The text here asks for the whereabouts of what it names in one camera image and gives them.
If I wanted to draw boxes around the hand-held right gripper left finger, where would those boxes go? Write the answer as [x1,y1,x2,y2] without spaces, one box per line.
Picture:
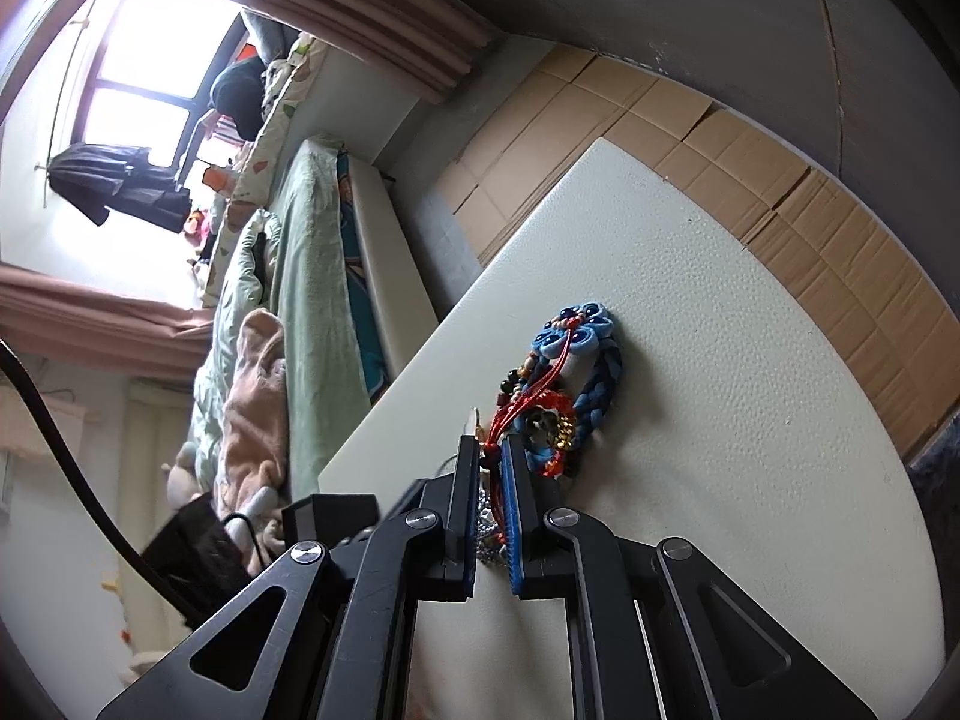
[97,431,482,720]

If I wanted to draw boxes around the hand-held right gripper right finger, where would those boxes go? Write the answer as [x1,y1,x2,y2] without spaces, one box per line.
[500,435,880,720]

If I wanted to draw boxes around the silver chain bracelet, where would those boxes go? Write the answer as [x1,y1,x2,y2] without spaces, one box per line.
[472,476,515,569]

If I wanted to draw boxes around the gold bead bracelet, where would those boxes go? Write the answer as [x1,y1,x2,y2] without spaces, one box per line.
[523,406,584,478]

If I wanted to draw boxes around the black jewelry box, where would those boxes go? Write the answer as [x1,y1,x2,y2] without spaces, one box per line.
[281,493,379,542]

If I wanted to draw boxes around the dark beaded bracelet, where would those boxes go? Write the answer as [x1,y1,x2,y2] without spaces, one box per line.
[498,355,542,407]

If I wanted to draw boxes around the red cord bracelet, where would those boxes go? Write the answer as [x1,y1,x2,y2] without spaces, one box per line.
[482,321,580,478]

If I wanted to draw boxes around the blue braided flower bracelet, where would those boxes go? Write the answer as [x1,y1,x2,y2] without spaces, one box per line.
[527,301,626,460]

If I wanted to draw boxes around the pink fleece blanket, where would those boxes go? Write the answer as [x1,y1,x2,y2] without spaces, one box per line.
[214,306,292,520]

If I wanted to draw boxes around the pink curtain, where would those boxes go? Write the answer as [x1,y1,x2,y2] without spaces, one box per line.
[109,0,496,102]
[0,261,220,385]

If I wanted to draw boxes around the light green quilt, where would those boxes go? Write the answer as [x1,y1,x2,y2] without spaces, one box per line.
[186,208,287,470]

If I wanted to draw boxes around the green bed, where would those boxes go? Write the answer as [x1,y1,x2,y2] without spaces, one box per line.
[268,133,380,492]

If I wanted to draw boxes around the hanging dark clothes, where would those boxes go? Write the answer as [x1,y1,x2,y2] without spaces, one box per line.
[46,141,193,235]

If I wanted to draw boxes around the flattened cardboard sheets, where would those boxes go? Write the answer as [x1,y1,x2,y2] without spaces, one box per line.
[433,43,960,462]

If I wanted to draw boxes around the printed window seat cushion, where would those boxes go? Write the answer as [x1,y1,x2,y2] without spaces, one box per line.
[201,31,332,308]

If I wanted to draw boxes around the black bag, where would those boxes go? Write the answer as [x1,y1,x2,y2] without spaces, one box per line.
[208,58,265,142]

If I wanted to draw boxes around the window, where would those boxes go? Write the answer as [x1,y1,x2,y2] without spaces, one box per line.
[0,0,250,308]

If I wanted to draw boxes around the grey pillow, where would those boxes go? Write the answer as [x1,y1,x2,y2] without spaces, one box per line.
[238,9,302,67]

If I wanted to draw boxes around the thick black cable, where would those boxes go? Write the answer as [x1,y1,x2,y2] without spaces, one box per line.
[0,340,194,623]

